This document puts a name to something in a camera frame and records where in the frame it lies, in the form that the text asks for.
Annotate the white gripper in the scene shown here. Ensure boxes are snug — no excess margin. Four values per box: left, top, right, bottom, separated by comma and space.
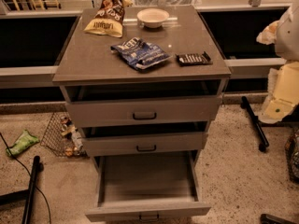
258, 62, 299, 124

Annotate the black rxbar chocolate bar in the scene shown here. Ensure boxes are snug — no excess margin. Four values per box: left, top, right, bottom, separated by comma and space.
176, 51, 213, 66

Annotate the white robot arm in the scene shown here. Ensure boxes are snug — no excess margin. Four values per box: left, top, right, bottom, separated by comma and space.
256, 3, 299, 124

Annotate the grey top drawer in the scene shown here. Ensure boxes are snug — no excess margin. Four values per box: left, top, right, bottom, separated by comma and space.
66, 97, 221, 128

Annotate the grey drawer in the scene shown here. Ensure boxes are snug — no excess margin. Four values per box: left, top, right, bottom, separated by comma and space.
86, 151, 210, 223
66, 97, 221, 128
82, 132, 207, 156

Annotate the grey three-drawer cabinet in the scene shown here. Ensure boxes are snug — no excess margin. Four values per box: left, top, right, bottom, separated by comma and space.
53, 6, 230, 224

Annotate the grey bottom drawer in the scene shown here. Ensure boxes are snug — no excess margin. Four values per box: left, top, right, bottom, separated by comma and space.
86, 151, 210, 223

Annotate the grey middle drawer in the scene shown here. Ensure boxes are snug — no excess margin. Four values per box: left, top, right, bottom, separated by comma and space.
82, 132, 207, 156

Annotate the black stand base right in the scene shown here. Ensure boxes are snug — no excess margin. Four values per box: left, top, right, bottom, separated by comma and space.
240, 96, 299, 152

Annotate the dark basket at right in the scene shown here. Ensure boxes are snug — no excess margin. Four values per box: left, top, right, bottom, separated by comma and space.
285, 130, 299, 183

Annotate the black foot bottom right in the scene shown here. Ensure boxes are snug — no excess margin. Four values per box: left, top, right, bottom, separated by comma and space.
260, 214, 295, 224

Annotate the blue chip bag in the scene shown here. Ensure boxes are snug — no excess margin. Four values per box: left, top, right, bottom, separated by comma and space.
110, 37, 170, 70

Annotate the white ceramic bowl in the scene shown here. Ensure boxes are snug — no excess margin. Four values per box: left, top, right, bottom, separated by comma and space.
137, 8, 169, 29

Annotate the brown yellow chip bag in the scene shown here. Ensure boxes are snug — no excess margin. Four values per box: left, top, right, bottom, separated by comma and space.
84, 0, 133, 38

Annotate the green snack bag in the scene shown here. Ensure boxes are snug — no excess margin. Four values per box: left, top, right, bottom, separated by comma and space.
6, 130, 40, 157

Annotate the black stand leg left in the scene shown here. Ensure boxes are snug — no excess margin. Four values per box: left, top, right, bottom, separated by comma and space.
0, 156, 42, 224

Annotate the wire basket with snacks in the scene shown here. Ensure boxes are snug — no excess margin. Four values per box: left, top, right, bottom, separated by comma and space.
41, 112, 86, 158

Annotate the black floor cable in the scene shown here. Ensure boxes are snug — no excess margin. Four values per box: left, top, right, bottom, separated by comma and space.
0, 133, 52, 224

